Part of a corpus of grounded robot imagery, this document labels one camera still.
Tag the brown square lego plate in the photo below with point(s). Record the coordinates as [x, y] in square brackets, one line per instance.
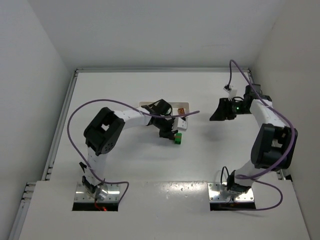
[181, 111]

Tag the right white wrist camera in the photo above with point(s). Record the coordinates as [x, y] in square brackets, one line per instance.
[232, 92]

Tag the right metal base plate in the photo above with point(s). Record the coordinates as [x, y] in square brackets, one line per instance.
[218, 194]

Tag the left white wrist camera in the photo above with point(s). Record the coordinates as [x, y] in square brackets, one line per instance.
[182, 123]

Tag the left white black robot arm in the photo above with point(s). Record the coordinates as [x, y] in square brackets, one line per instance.
[103, 132]

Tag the green lego brick pair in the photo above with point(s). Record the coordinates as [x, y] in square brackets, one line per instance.
[178, 138]

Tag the white three-compartment tray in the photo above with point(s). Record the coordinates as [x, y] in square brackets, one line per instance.
[180, 107]

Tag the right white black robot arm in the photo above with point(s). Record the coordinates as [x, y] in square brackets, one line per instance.
[274, 145]

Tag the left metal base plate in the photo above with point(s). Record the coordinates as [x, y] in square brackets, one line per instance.
[106, 193]

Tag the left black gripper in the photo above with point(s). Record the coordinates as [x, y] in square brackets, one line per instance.
[166, 130]

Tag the metal base plate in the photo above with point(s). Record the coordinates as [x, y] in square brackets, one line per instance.
[218, 194]
[106, 193]

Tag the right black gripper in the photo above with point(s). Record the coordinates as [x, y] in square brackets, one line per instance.
[225, 108]

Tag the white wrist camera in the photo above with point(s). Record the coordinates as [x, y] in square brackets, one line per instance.
[232, 92]
[182, 123]

